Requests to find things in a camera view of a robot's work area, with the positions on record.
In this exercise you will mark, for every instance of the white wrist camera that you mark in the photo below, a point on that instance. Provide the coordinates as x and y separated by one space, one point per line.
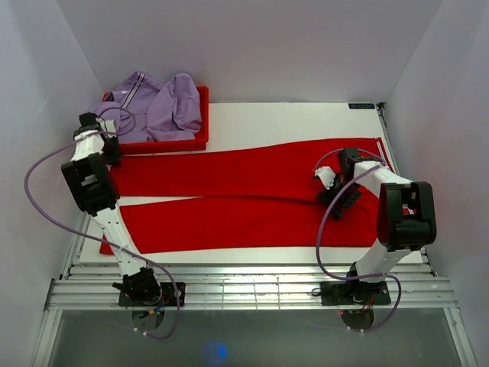
107 125
326 176

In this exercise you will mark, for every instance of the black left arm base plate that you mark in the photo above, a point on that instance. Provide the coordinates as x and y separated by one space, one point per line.
167 296

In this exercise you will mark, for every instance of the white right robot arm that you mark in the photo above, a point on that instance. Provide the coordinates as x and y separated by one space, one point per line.
367 170

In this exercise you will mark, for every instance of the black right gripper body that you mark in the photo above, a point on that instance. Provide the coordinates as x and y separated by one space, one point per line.
349 197

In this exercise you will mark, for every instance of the red trousers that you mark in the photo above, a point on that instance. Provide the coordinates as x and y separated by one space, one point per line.
250 198

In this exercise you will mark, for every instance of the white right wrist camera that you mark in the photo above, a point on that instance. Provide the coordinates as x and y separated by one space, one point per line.
326 176

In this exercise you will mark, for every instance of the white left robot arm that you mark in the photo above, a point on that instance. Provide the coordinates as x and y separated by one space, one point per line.
87 176

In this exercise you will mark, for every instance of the small dark table label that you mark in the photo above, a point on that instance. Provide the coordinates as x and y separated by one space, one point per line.
361 106

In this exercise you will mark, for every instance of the aluminium side table rail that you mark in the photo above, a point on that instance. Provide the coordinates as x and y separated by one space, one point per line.
406 219

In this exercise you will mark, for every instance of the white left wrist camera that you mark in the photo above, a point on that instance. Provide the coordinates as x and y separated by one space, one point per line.
107 125

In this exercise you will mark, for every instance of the aluminium table edge rail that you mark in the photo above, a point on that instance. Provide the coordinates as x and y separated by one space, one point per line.
244 288

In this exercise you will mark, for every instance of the red plastic bin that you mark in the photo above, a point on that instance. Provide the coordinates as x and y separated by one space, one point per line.
197 144

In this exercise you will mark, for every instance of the purple shirt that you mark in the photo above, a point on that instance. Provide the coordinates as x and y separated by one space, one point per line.
146 110

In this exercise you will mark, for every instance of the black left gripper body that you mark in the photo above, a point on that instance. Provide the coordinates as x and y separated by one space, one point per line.
111 151

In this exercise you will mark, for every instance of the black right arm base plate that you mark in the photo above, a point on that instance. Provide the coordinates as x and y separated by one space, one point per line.
336 293

